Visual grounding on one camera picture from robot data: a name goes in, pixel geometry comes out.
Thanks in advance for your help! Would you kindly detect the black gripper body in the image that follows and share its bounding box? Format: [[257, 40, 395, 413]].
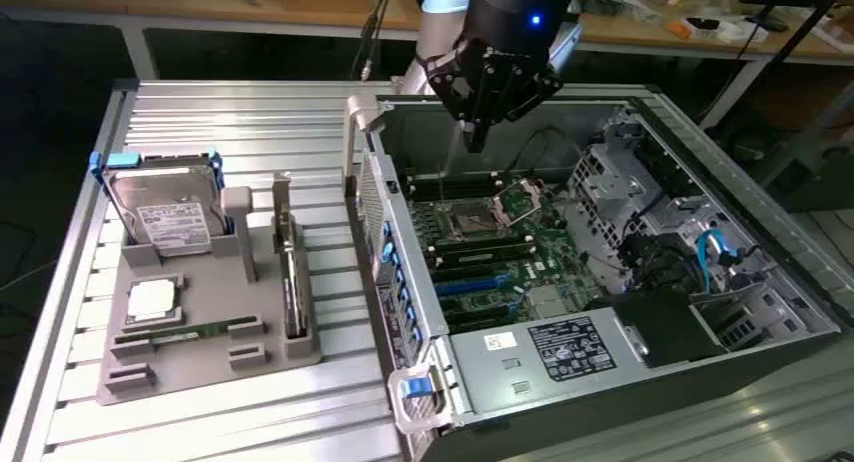
[[459, 0, 579, 74]]

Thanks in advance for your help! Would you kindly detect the black graphics card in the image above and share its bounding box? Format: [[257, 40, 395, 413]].
[[271, 170, 315, 341]]

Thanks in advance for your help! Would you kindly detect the blue expansion slot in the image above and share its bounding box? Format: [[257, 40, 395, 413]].
[[432, 274, 512, 297]]

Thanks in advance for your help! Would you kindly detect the black expansion slot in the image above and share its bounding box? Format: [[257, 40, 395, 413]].
[[443, 304, 519, 332]]

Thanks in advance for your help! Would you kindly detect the wooden desk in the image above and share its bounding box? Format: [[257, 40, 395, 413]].
[[0, 0, 428, 81], [574, 0, 854, 128]]

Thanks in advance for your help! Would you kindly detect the plastic bag pile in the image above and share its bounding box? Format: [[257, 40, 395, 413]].
[[590, 0, 676, 21]]

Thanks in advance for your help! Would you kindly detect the silver socket cover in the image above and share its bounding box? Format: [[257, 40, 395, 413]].
[[490, 178, 548, 228]]

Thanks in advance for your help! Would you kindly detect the silver disk bay cage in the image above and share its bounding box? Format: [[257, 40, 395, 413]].
[[566, 126, 708, 283]]

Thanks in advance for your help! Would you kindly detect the CPU socket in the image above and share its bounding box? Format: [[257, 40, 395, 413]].
[[444, 201, 499, 238]]

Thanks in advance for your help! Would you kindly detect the white black desk device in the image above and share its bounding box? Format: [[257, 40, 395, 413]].
[[686, 15, 746, 44]]

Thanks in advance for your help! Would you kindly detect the black RAM stick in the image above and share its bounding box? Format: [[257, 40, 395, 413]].
[[429, 239, 536, 268]]

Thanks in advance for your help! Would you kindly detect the green motherboard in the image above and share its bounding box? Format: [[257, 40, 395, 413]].
[[403, 171, 602, 333]]

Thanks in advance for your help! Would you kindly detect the silver chipset heatsink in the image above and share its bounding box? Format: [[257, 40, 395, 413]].
[[528, 286, 570, 319]]

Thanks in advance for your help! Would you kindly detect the black slanted pole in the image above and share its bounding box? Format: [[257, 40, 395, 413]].
[[759, 0, 843, 66]]

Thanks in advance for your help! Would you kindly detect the dark equipment box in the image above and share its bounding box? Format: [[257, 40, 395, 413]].
[[766, 141, 854, 213]]

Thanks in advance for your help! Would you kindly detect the silver hard disk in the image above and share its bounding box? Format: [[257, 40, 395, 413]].
[[109, 165, 225, 257]]

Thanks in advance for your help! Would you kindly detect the blue disk carrier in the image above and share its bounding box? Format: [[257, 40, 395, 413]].
[[88, 150, 232, 244]]

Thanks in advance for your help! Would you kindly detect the silver perforated disk bay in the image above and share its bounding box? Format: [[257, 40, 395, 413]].
[[690, 281, 812, 351]]

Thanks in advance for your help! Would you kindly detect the grey power supply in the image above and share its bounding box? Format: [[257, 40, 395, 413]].
[[449, 306, 652, 428]]

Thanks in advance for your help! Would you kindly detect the grey parts rack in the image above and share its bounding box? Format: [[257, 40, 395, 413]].
[[96, 184, 323, 407]]

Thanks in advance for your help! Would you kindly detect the silver CPU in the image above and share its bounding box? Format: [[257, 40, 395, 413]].
[[125, 281, 181, 324]]

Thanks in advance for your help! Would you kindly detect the green RAM stick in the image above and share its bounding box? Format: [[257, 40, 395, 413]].
[[123, 320, 259, 344]]

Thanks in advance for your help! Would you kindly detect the black open PC case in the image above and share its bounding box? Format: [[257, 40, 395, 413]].
[[343, 84, 854, 462]]

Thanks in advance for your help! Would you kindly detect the hanging black cable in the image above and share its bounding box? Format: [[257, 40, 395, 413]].
[[349, 0, 396, 81]]

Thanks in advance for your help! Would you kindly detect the black wire bundle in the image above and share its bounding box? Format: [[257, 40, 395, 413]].
[[616, 234, 702, 294]]

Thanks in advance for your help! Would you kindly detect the blue wire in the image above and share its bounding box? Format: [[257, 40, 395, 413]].
[[695, 229, 735, 296]]

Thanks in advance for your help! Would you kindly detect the grey case corner bracket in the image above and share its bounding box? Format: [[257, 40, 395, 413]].
[[385, 365, 456, 436]]

